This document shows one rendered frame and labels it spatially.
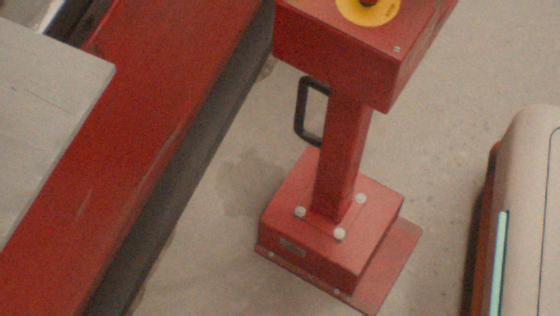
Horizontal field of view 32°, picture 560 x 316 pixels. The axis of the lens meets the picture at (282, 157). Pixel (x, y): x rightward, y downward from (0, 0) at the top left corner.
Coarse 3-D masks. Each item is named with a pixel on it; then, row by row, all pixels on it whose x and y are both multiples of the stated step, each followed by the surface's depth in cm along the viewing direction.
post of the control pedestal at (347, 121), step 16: (336, 96) 133; (336, 112) 136; (352, 112) 134; (368, 112) 137; (336, 128) 140; (352, 128) 137; (368, 128) 144; (336, 144) 144; (352, 144) 141; (320, 160) 151; (336, 160) 148; (352, 160) 146; (320, 176) 155; (336, 176) 152; (352, 176) 155; (320, 192) 160; (336, 192) 157; (352, 192) 165; (320, 208) 165; (336, 208) 162
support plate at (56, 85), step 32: (0, 32) 78; (32, 32) 78; (0, 64) 77; (32, 64) 77; (64, 64) 77; (96, 64) 77; (0, 96) 76; (32, 96) 76; (64, 96) 76; (96, 96) 76; (0, 128) 74; (32, 128) 74; (64, 128) 75; (0, 160) 73; (32, 160) 73; (0, 192) 72; (32, 192) 72; (0, 224) 71
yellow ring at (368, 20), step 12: (336, 0) 108; (348, 0) 108; (384, 0) 108; (396, 0) 108; (348, 12) 107; (360, 12) 107; (372, 12) 107; (384, 12) 107; (396, 12) 107; (360, 24) 107; (372, 24) 107
